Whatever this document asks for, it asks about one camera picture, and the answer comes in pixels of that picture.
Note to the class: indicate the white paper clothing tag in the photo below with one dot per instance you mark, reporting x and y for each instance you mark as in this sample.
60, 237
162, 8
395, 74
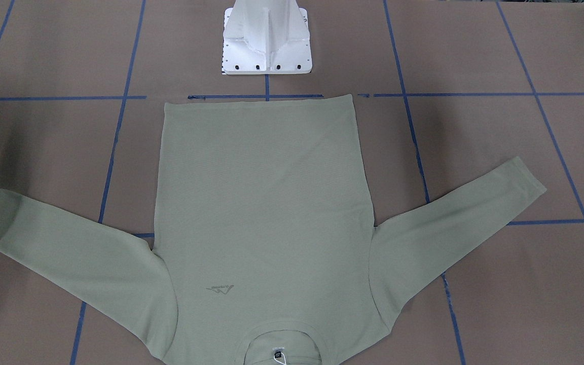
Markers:
279, 357

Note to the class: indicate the olive green long-sleeve shirt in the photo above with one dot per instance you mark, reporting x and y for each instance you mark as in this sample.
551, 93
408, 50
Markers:
265, 238

